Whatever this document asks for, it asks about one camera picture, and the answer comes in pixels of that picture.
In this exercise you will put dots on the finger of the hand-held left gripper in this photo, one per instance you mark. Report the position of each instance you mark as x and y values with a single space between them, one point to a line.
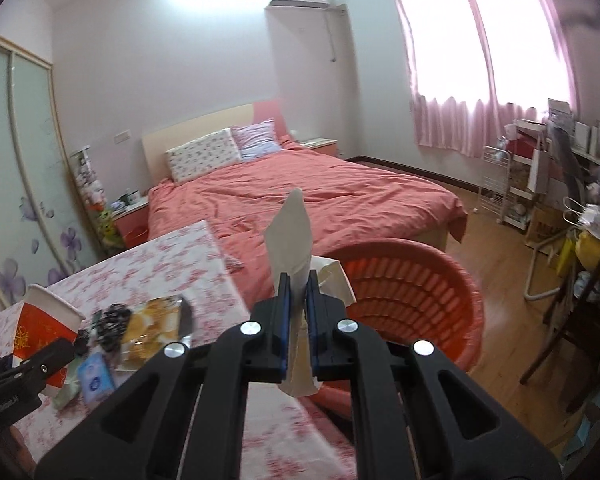
45 365

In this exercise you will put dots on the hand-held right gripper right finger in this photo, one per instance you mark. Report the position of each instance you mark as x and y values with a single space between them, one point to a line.
312 322

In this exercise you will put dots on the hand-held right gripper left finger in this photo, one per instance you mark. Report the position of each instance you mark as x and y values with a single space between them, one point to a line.
284 320

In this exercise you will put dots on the pale green packet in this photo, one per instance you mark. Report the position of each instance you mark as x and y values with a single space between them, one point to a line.
69 395

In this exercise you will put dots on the red white paper cup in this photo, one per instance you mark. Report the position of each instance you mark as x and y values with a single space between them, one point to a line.
45 320

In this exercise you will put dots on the blue wet wipe packet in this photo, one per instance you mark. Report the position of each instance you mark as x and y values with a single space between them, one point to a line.
94 377

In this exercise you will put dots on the white tissue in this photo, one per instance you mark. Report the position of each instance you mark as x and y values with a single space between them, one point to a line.
332 275

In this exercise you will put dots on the black beaded mat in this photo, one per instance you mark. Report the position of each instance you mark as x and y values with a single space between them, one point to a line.
111 322

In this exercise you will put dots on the white paper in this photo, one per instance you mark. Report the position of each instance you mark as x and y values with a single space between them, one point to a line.
290 240

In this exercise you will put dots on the orange plastic basket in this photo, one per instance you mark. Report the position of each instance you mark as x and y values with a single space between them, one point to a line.
405 290

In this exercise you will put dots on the yellow pastry snack packet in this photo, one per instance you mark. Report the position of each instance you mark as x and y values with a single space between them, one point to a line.
147 332

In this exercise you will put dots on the bed with coral bedspread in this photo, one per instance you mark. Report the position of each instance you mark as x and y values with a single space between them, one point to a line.
305 180

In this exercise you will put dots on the yellow green plush toy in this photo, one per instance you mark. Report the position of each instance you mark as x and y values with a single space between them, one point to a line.
107 227

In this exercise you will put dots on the beige pink nightstand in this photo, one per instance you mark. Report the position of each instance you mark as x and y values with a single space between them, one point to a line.
320 147

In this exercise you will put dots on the striped purple pillow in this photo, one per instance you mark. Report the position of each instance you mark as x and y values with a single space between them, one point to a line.
257 140

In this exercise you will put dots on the white floral pillow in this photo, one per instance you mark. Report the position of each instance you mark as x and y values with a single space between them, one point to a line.
202 155

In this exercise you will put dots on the glass door flower wardrobe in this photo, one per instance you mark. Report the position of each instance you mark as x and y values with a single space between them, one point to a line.
25 160

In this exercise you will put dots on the pink cushion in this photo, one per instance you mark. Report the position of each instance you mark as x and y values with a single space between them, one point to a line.
270 110

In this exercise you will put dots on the beige wooden headboard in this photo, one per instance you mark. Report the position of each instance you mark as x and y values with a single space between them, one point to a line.
195 127

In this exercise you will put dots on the pink sheer curtain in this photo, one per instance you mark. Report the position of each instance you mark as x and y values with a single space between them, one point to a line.
430 120
530 125

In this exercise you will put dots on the white shelf cart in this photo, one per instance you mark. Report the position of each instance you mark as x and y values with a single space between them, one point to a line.
525 170

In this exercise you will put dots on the dark wooden chair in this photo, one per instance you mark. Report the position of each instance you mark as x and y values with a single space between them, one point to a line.
580 320

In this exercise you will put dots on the white air conditioner pipe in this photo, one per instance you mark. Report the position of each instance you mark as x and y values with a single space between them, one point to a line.
332 35

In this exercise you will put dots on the yellow bag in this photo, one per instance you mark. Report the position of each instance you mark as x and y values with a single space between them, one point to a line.
597 252

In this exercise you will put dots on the grey cloth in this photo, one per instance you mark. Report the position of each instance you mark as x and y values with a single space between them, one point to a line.
565 160

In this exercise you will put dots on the white metal tube frame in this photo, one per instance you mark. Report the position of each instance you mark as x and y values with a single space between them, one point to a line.
532 270

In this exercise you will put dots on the white wall socket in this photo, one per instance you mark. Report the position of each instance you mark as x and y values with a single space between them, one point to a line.
122 136

